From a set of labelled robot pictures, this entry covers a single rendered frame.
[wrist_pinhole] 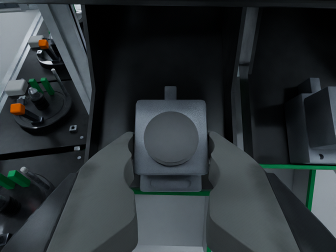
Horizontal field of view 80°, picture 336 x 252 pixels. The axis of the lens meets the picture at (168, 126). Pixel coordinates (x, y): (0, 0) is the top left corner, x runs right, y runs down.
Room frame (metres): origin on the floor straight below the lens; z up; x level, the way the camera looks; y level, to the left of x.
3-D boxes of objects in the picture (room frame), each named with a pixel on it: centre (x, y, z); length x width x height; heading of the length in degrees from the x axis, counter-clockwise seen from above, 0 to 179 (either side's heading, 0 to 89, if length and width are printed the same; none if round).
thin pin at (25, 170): (0.14, 0.23, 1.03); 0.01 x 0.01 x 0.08
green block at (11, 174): (0.15, 0.27, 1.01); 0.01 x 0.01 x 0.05; 9
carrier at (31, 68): (0.59, 0.36, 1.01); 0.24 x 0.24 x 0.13; 9
